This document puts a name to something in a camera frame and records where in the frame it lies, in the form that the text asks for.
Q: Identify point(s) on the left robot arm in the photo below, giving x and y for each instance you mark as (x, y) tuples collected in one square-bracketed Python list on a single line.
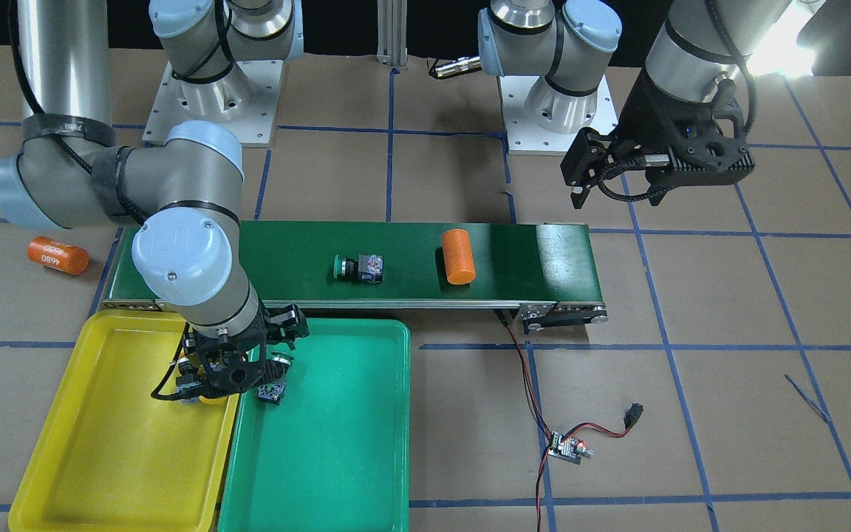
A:
[(571, 46)]

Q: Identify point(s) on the orange cylinder marked 4680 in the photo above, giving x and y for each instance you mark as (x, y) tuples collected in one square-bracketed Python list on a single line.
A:
[(56, 255)]

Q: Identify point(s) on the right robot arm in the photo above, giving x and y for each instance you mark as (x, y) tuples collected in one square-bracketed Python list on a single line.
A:
[(184, 196)]

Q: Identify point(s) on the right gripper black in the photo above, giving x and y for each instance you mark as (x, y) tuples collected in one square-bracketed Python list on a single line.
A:
[(286, 323)]

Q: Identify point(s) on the green plastic tray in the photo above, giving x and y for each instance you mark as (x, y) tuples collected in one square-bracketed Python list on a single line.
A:
[(334, 454)]

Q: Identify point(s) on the green belt conveyor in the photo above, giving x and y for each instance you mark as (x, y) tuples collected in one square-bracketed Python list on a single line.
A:
[(546, 273)]

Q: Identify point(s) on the black power connector plug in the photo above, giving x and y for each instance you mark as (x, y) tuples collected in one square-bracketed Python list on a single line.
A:
[(633, 415)]

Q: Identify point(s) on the green push button switch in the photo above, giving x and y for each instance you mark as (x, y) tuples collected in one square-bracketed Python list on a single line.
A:
[(365, 269)]

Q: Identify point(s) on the motor controller circuit board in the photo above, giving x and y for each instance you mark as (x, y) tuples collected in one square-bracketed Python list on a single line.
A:
[(567, 448)]

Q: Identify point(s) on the yellow plastic tray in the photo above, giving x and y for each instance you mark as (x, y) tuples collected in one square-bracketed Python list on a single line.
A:
[(110, 458)]

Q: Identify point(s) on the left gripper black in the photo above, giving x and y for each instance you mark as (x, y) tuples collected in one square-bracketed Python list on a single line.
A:
[(652, 112)]

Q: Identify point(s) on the plain orange cylinder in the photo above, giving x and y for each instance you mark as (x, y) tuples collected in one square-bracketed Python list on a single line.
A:
[(458, 257)]

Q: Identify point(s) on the aluminium frame post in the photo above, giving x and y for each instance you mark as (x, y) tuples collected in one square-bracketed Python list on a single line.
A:
[(391, 33)]

